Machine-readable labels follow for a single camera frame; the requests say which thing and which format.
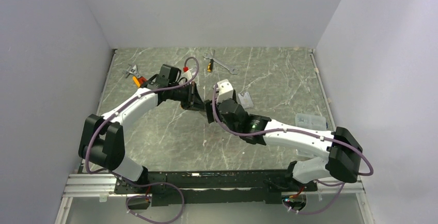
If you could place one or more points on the red adjustable wrench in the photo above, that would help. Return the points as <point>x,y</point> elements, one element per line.
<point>133,71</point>

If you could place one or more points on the yellow black screwdriver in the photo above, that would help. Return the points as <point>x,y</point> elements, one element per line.
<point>210,65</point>

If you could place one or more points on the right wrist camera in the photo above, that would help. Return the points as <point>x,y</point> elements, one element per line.
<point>224,91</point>

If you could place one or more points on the silver open-end wrench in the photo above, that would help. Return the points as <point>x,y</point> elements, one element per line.
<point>232,70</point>

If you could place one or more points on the clear plastic screw box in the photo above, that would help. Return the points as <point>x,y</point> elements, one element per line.
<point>312,122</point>

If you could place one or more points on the aluminium rail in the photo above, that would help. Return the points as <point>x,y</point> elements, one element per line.
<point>274,181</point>

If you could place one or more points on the silver credit card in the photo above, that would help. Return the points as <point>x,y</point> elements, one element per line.
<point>245,100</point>

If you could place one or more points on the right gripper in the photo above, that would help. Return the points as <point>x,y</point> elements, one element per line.
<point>209,108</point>

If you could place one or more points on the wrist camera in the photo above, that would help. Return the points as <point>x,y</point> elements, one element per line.
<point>187,74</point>
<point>224,91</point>

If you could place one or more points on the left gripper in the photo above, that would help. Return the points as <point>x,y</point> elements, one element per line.
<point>193,101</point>

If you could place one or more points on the orange utility knife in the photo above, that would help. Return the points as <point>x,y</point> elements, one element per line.
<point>136,81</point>

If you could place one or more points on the black base frame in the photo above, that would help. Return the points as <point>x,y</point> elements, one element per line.
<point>174,195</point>

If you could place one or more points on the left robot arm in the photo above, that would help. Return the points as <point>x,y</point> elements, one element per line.
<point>102,141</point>

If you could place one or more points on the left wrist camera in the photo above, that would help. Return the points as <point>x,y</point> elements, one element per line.
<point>187,74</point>

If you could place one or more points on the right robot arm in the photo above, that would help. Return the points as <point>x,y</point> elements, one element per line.
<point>335,154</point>

